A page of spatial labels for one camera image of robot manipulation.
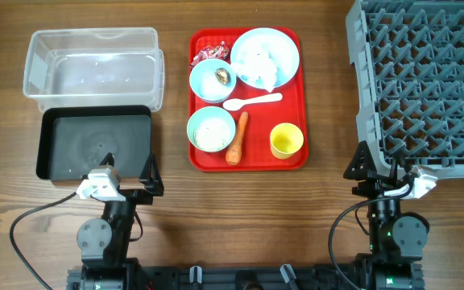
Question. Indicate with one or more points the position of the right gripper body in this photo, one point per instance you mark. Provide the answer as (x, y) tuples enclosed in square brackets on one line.
[(376, 188)]

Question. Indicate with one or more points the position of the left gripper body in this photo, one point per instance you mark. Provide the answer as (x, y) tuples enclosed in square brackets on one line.
[(138, 198)]

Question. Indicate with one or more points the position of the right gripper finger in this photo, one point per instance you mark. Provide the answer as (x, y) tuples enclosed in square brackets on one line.
[(393, 176), (362, 166)]

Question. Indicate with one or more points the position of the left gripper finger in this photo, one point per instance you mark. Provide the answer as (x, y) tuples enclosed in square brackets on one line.
[(108, 160), (150, 177)]

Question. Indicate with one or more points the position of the white rice grains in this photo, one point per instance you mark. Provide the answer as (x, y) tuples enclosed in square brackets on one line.
[(212, 134)]

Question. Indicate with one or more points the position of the mint green bowl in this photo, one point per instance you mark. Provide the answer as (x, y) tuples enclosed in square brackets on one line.
[(210, 112)]

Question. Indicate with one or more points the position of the yellow plastic cup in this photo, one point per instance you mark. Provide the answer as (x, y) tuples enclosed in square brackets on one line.
[(285, 140)]

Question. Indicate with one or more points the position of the brown food scrap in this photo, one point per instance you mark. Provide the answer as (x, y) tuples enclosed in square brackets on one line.
[(223, 76)]

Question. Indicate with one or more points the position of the white tissue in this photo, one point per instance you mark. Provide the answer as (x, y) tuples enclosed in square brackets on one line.
[(256, 68)]

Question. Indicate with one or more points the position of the red candy wrapper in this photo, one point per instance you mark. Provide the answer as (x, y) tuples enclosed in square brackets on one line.
[(220, 51)]

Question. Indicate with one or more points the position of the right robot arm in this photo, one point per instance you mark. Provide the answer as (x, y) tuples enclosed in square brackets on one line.
[(396, 238)]

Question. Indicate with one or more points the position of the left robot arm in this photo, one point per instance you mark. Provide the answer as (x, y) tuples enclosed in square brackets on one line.
[(104, 241)]

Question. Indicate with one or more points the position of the grey dishwasher rack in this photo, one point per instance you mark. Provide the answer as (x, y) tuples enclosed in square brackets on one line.
[(409, 62)]

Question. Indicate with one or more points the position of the black rectangular tray bin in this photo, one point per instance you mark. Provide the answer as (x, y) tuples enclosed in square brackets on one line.
[(75, 140)]

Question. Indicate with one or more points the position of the orange carrot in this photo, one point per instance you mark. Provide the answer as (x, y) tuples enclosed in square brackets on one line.
[(234, 150)]

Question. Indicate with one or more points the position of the clear plastic bin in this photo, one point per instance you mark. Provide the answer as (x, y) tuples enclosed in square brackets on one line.
[(113, 66)]

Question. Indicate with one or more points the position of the white plastic spoon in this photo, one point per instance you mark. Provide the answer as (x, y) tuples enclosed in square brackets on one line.
[(236, 104)]

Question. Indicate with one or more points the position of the light blue bowl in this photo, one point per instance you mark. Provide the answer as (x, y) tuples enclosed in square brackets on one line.
[(206, 86)]

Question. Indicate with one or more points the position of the red serving tray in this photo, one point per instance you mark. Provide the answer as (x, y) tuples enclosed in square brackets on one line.
[(256, 152)]

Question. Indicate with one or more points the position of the large light blue plate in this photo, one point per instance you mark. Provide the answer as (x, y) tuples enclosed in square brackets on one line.
[(280, 46)]

